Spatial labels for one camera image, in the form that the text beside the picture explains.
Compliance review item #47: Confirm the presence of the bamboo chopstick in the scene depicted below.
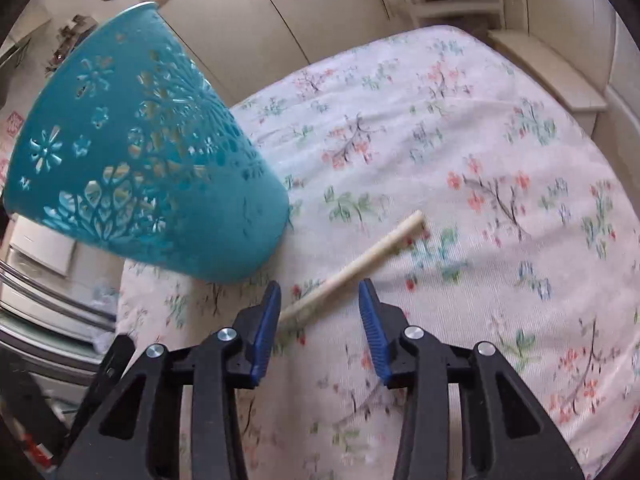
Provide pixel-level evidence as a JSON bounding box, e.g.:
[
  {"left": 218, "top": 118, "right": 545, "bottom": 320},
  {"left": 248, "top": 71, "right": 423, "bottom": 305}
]
[{"left": 278, "top": 210, "right": 425, "bottom": 332}]

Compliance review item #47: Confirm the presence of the teal perforated plastic basket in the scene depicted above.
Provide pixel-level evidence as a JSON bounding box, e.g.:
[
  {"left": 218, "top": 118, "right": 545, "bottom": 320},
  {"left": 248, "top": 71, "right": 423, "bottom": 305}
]
[{"left": 3, "top": 2, "right": 288, "bottom": 283}]

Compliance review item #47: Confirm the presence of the floral white tablecloth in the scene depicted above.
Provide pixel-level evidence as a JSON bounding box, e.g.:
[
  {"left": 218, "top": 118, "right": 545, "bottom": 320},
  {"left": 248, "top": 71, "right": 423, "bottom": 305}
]
[{"left": 117, "top": 27, "right": 639, "bottom": 478}]

